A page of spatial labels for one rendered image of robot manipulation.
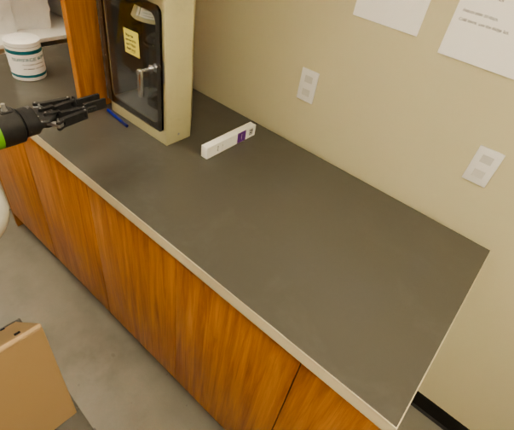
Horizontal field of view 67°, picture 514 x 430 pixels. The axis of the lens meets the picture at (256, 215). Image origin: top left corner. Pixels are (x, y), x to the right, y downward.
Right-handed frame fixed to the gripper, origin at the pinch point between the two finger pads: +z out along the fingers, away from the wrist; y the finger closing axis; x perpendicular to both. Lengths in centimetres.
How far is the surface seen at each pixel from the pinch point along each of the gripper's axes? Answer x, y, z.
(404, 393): 18, -108, 1
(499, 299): 34, -121, 66
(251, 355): 42, -74, -4
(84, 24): -9.1, 31.9, 19.1
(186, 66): -6.4, -5.1, 31.1
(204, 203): 19.4, -36.8, 11.2
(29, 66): 16, 63, 11
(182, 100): 4.8, -5.4, 29.9
